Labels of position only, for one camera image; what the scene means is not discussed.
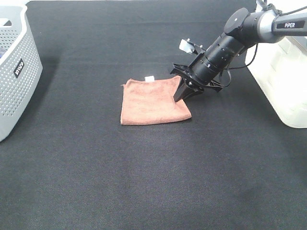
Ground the orange-brown towel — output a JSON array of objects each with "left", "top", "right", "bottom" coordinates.
[{"left": 120, "top": 76, "right": 192, "bottom": 126}]

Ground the grey perforated laundry basket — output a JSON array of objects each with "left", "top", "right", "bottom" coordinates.
[{"left": 0, "top": 3, "right": 43, "bottom": 140}]

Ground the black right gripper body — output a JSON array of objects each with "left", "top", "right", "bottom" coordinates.
[{"left": 171, "top": 63, "right": 222, "bottom": 93}]

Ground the black table mat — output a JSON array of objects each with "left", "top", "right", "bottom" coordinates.
[{"left": 0, "top": 0, "right": 307, "bottom": 230}]

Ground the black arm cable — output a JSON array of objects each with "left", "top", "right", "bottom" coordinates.
[{"left": 217, "top": 0, "right": 307, "bottom": 89}]

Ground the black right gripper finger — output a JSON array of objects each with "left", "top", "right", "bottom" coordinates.
[
  {"left": 181, "top": 87, "right": 204, "bottom": 100},
  {"left": 173, "top": 78, "right": 189, "bottom": 102}
]

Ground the white plastic storage box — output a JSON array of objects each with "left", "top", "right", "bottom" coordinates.
[{"left": 244, "top": 0, "right": 307, "bottom": 129}]

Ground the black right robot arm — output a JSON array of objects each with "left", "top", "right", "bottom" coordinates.
[{"left": 171, "top": 4, "right": 307, "bottom": 102}]

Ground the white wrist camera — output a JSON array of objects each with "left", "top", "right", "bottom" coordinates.
[{"left": 179, "top": 38, "right": 206, "bottom": 55}]

